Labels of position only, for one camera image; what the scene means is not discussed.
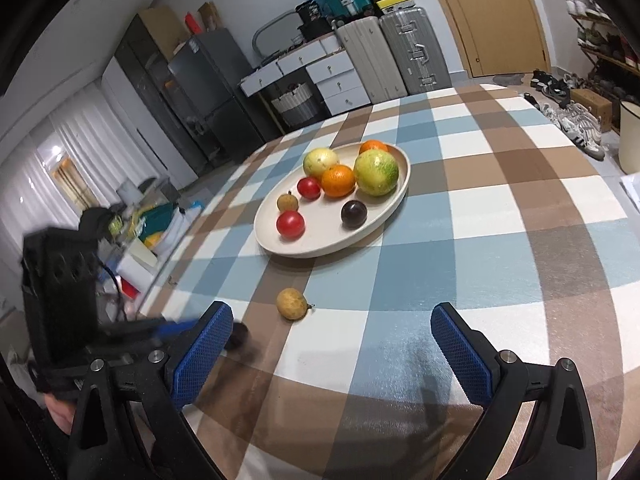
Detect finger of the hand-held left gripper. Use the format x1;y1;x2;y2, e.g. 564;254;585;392
101;316;201;346

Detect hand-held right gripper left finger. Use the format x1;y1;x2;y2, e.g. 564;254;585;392
66;301;235;480

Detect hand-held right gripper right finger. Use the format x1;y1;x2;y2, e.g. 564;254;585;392
430;302;599;480

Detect brownish yellow round fruit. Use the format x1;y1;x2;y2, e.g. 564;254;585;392
276;287;316;322

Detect large red tomato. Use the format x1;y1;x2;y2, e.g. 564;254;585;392
276;210;306;239

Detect cream round plate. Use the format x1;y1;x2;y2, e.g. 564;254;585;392
253;142;412;259

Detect dark purple passion fruit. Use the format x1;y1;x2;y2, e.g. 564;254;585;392
340;200;369;230

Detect large orange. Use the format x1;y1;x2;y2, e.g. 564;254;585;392
321;164;357;198

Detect yellow green round fruit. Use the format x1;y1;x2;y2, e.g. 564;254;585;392
303;148;340;179

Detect person's left hand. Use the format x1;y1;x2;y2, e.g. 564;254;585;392
42;392;77;436

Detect checkered tablecloth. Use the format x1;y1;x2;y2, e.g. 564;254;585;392
112;82;640;480

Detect teal cloth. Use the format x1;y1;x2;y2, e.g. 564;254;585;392
139;202;176;242

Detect white curtain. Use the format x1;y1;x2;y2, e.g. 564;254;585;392
0;80;166;281

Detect large green citrus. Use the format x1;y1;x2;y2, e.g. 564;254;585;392
353;149;400;197

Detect black cabinet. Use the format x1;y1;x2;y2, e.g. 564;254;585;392
114;14;211;176

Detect grey refrigerator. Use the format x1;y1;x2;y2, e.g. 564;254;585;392
167;27;266;161

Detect wicker basket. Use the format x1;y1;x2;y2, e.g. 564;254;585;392
271;82;321;123

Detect scattered sneakers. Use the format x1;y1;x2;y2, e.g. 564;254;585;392
522;67;608;161

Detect white bucket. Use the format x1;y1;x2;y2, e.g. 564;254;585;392
618;100;640;175

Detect small cardboard box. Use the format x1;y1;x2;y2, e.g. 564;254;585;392
570;88;615;133

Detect white drawer desk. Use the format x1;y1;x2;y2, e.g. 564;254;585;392
239;35;373;117

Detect large cardboard box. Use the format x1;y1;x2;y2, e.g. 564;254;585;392
137;6;191;53

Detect silver suitcase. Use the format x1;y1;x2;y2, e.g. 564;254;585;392
378;6;453;96

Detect beige suitcase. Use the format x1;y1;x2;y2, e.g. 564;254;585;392
334;16;408;106

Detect oval mirror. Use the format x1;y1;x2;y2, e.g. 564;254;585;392
251;10;301;58

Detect wooden shoe rack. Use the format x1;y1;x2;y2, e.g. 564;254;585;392
550;0;640;103

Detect black bag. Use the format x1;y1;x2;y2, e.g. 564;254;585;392
295;0;333;41

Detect wooden door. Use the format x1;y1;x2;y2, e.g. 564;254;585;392
419;0;553;80

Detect rows of shoes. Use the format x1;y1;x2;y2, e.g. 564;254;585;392
550;0;640;98

